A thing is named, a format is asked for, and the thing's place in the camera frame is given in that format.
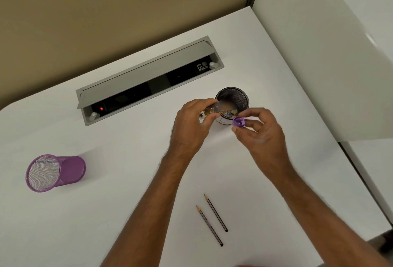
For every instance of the person's left hand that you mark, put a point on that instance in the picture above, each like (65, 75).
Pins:
(187, 128)

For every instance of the person's left forearm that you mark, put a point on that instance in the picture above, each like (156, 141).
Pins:
(150, 214)

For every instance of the person's right thumb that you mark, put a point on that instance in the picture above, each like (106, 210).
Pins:
(244, 131)

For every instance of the grey desk power socket box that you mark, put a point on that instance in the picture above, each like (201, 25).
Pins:
(144, 79)

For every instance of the black mesh pen cup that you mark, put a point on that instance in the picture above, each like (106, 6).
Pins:
(238, 99)

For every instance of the person's right forearm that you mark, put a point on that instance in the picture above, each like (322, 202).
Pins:
(319, 220)

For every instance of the beige partition panel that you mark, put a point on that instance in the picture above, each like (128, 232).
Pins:
(107, 21)

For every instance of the person's left thumb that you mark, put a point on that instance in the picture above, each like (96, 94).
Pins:
(211, 117)

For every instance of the purple mesh pen cup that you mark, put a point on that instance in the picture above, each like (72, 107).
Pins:
(66, 170)

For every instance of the person's right hand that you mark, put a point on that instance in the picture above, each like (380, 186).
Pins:
(267, 144)

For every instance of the white desk divider panel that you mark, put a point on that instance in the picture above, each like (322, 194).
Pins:
(313, 55)

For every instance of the dark grey pencil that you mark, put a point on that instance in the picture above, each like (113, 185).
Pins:
(210, 227)
(216, 213)

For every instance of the person's right middle finger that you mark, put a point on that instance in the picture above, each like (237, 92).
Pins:
(254, 123)

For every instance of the purple pencil sharpener cap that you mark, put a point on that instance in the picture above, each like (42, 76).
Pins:
(239, 121)

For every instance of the clear plastic sharpener container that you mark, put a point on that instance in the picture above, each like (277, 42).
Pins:
(221, 110)

